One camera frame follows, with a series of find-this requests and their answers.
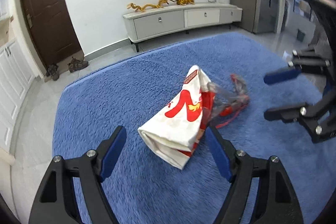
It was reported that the grey small bin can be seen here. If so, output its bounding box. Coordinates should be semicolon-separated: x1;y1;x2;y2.
296;29;305;42

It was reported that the white shoe cabinet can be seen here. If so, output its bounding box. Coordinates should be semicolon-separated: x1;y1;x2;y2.
0;16;36;159

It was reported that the white TV cabinet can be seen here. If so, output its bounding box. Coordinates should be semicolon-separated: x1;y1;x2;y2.
123;3;243;52

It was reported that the blue shaggy rug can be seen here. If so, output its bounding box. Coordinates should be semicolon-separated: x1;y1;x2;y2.
53;32;335;223

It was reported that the golden tiger ornament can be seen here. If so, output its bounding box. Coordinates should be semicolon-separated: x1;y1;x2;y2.
175;0;195;6

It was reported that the left brown shoe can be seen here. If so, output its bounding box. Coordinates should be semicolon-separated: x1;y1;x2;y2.
46;64;59;81

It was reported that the golden dragon ornament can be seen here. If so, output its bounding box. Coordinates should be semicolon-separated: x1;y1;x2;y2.
126;0;174;12

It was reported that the right brown shoe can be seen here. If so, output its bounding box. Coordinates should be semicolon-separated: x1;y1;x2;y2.
68;57;89;73

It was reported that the clear red plastic wrapper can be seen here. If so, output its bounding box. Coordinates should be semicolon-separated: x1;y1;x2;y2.
203;73;250;128

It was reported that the brown shoe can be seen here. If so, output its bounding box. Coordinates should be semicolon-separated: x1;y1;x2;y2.
68;57;89;73
46;64;59;81

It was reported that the red white paper bag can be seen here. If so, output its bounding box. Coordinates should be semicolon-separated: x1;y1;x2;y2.
138;65;212;169

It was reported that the brown entrance door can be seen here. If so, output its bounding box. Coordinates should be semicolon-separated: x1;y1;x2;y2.
21;0;81;68

